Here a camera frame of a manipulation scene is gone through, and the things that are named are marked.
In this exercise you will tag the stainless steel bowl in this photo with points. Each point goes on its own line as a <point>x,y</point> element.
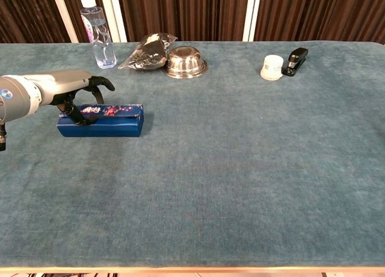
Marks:
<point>185,63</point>

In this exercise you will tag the blue glasses case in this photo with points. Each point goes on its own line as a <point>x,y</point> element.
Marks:
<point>117,128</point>

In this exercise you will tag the white frame post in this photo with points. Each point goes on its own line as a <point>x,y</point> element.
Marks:
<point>64,15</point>
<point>114,15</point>
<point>252,15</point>

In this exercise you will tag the plastic bag with black cloth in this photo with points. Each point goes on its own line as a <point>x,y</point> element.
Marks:
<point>147,55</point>

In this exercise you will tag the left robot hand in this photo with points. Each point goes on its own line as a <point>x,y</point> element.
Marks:
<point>64,84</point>

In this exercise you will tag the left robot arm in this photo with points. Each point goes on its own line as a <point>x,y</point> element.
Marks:
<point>16,99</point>

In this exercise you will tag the blue table cloth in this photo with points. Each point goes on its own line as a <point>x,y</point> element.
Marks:
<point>210,168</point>

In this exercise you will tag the black remote device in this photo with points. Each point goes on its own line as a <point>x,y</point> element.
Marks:
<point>296,58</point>

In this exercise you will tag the clear plastic water bottle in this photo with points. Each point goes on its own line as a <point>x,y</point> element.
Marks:
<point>102,45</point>

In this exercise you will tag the dark brown curtain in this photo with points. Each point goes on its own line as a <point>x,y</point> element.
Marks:
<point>186,12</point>

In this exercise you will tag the small white jar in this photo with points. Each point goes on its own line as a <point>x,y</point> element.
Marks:
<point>272,67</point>

